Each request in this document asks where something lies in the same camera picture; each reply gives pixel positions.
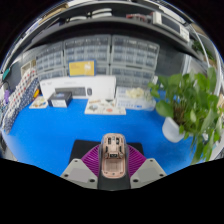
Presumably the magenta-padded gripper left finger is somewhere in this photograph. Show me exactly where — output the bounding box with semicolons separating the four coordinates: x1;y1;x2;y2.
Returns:
59;144;102;190

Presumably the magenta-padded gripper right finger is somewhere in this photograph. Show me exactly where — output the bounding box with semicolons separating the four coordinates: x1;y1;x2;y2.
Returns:
123;144;168;190

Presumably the colourful picture sheet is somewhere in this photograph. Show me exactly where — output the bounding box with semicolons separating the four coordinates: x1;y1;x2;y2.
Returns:
84;98;128;116
28;95;49;110

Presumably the clear plastic package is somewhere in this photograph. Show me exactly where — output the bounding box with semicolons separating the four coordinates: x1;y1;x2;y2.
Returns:
114;85;157;112

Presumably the small black box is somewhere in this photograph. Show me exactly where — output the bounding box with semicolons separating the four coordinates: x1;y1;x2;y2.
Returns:
47;90;74;108

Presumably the green potted plant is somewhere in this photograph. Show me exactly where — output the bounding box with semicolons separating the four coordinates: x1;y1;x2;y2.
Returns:
148;66;224;164

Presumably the long white keyboard box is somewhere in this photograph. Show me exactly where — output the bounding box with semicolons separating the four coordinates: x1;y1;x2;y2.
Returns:
39;75;118;101

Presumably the yellow card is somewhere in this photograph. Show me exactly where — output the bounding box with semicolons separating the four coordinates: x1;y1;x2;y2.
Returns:
68;59;97;77

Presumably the purple cloth item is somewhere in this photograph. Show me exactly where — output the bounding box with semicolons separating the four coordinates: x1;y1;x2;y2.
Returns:
3;89;11;104

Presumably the dark overhead shelf unit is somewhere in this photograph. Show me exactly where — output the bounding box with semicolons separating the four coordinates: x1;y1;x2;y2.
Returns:
6;0;214;61

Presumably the white wall crate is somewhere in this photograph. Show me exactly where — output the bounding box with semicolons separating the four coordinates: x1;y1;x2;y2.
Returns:
20;59;37;77

